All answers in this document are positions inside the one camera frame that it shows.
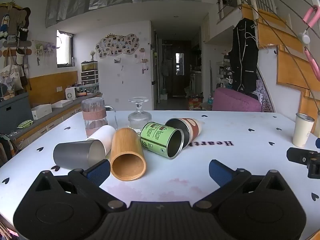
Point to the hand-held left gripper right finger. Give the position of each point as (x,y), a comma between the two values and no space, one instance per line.
(220,172)

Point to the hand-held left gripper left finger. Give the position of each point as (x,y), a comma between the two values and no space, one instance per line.
(98,172)

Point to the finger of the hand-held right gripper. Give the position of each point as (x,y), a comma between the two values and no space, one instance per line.
(318,143)
(312,160)

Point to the cream steel cup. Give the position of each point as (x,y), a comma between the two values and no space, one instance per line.
(302,132)

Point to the grey metal cup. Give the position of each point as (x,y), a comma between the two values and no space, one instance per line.
(72,153)

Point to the bamboo wooden cup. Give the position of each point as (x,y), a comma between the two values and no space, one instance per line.
(127,147)

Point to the white cup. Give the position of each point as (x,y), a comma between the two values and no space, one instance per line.
(105,133)

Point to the brown and beige cup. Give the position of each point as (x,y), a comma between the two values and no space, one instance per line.
(192,128)

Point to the green label metal cup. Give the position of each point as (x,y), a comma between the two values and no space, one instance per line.
(156,136)

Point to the white heart-print tablecloth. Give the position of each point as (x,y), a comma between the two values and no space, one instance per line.
(250,155)

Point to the glass mug with brown sleeve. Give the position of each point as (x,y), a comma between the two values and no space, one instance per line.
(94,115)

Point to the clear glass goblet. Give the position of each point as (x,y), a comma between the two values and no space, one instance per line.
(139,121)

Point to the pink upholstered chair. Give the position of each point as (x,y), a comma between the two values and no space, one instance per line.
(235,101)

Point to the plastic water bottle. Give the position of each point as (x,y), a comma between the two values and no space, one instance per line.
(210,100)

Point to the red carton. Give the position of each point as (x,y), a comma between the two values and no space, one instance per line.
(195,103)

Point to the flat white tray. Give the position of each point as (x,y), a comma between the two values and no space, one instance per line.
(62,103)

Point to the white cardboard box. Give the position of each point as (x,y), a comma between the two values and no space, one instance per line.
(41,111)

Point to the small white appliance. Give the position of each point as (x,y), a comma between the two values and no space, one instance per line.
(71,93)

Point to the wooden staircase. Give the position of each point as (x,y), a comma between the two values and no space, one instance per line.
(290,62)

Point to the green patterned pouch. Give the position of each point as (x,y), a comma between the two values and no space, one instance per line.
(25,124)

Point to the pink and white clamp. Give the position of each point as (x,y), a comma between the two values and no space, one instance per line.
(311,55)

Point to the small drawer organizer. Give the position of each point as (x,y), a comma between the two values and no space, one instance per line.
(89,75)

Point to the grey storage box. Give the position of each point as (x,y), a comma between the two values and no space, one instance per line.
(15,115)

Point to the black hanging jacket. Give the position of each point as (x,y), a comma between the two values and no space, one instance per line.
(243,62)

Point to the dark entrance door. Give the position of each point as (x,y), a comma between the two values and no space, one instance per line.
(178,67)

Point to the window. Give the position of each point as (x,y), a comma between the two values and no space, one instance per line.
(63,51)

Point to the cloud-shaped photo board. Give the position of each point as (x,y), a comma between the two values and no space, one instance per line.
(117,45)

